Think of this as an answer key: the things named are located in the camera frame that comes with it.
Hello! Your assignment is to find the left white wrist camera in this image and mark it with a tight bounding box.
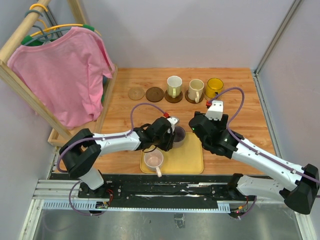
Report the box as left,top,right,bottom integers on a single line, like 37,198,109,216
167,116,180,132

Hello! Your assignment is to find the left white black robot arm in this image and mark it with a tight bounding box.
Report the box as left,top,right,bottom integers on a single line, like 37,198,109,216
59,116,180,198

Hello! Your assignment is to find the cream white mug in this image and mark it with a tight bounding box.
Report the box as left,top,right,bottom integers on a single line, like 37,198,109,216
188,79,205,103

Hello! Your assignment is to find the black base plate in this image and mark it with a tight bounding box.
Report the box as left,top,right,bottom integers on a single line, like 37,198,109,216
47,173,254,211

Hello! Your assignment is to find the aluminium frame rail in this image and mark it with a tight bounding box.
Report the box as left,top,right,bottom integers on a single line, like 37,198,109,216
251,0,304,158

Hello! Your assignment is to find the yellow green hanger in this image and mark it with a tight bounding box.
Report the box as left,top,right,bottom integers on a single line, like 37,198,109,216
20,0,102,47

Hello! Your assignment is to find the white cup green handle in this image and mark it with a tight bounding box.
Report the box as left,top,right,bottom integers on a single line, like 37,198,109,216
167,75,183,98

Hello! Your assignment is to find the yellow transparent cup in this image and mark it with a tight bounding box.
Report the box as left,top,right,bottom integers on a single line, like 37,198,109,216
205,78,224,99

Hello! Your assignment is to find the white slotted cable duct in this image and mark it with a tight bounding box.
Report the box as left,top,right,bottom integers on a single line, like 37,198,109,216
41,201,231,213

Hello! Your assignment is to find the pink white mug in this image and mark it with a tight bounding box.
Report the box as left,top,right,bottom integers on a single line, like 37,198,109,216
143,149,164,178

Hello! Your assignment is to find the grey purple cup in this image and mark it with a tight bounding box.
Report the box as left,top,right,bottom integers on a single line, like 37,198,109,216
172,126,186,148

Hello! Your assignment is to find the grey hanger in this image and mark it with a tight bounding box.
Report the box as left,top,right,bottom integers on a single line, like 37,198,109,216
23,3,71,46

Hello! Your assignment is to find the wooden clothes rack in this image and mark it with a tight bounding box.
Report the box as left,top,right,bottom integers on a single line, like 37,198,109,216
0,0,118,147

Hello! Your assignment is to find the brown wooden coaster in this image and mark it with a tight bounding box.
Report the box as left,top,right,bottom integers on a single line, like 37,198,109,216
145,86,164,103
164,90,183,104
185,89,204,104

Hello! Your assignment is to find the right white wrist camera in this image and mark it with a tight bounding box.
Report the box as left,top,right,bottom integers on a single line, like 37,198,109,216
205,100,224,121

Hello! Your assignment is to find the yellow plastic tray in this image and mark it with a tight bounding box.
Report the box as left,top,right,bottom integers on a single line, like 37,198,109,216
139,132,205,175

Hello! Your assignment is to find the woven rattan coaster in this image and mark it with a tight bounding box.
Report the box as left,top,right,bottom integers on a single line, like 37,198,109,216
128,87,145,101
204,89,221,101

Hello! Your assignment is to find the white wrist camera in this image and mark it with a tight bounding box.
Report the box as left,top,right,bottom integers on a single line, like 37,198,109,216
167,116,180,132
205,100,224,121

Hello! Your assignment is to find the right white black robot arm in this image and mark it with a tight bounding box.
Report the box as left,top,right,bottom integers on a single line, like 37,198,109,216
188,111,320,215

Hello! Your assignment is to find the pink t-shirt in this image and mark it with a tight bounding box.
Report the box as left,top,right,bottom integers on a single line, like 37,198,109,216
7,27,115,129

